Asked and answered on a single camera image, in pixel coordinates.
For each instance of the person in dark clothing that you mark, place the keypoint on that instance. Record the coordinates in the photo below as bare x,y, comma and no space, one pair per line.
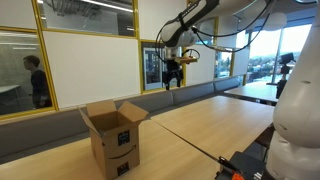
39,83

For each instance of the white framed poster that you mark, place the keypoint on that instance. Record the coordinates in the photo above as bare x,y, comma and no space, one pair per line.
151,70

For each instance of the wrist camera on wooden mount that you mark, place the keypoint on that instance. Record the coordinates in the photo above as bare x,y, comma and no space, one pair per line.
186,60

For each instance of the black camera on stand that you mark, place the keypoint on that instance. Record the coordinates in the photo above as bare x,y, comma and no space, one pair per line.
286,60

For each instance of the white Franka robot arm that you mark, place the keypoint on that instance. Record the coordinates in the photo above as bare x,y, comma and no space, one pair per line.
300,100

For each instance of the black and orange clamp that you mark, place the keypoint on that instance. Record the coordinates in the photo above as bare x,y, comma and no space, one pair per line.
228,166

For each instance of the white round pendant lamp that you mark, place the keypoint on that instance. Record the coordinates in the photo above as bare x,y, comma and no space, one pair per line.
276,20

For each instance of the wooden background table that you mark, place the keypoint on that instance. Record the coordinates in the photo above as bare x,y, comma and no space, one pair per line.
256,90

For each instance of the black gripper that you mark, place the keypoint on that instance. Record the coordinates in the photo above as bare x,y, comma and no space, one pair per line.
173,65

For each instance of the grey upholstered bench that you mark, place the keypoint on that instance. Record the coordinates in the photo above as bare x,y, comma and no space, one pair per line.
50,130

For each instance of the brown cardboard shipping box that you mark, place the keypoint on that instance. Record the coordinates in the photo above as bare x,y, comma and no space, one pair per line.
115,146

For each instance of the white table behind glass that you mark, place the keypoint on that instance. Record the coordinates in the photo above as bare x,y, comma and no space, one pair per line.
8,88

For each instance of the black box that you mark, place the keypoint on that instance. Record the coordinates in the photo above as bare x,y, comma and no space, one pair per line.
248,163

